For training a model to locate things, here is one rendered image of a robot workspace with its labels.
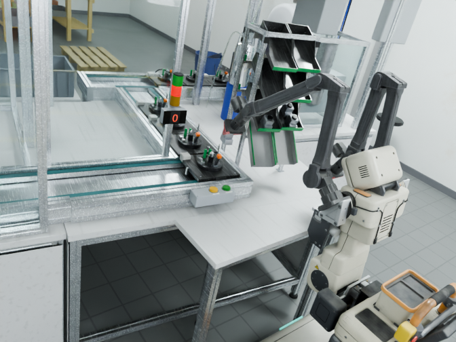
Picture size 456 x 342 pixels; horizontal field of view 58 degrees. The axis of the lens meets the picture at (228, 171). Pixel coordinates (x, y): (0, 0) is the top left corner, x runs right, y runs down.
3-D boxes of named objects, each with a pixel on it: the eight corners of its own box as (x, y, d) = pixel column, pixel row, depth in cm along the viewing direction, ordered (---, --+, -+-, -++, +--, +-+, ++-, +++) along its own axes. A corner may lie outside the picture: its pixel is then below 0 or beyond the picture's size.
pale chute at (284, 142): (294, 165, 230) (298, 162, 226) (273, 164, 226) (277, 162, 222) (288, 117, 237) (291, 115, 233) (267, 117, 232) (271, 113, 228)
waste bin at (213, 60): (210, 81, 669) (216, 47, 643) (225, 91, 641) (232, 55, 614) (184, 82, 641) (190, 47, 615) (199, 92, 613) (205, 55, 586)
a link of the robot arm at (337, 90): (343, 77, 149) (356, 79, 156) (312, 71, 158) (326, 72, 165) (316, 191, 162) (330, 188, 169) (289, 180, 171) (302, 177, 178)
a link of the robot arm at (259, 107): (322, 85, 155) (337, 86, 162) (319, 70, 155) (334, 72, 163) (242, 117, 185) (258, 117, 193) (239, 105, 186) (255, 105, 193)
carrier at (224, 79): (238, 87, 349) (241, 73, 343) (213, 87, 337) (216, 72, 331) (224, 78, 366) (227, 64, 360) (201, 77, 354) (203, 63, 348)
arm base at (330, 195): (333, 205, 155) (352, 198, 163) (324, 185, 157) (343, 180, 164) (317, 212, 162) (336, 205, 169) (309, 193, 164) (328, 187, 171)
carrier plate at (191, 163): (239, 178, 213) (240, 174, 212) (198, 182, 201) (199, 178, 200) (218, 155, 231) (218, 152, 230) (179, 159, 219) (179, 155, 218)
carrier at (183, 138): (217, 154, 232) (220, 134, 226) (178, 157, 220) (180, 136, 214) (199, 136, 249) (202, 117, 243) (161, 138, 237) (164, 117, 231)
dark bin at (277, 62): (296, 72, 200) (302, 61, 194) (271, 70, 195) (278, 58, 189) (279, 35, 214) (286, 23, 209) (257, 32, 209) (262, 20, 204)
